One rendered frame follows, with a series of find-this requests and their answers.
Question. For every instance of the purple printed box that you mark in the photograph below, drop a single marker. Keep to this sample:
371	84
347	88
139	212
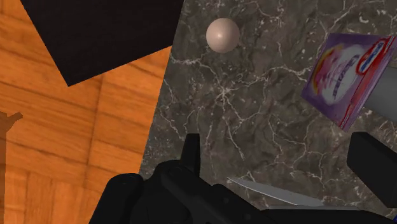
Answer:
344	77

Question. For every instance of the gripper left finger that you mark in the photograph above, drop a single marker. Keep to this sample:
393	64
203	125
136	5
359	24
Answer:
173	192

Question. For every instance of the pale beige ball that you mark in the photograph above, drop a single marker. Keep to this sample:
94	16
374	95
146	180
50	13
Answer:
222	35

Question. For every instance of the grey block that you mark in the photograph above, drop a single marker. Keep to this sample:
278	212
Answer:
384	96

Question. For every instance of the silver knife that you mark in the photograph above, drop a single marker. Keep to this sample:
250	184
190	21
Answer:
279	194

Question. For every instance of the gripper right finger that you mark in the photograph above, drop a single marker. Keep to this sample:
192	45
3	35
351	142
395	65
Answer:
377	167

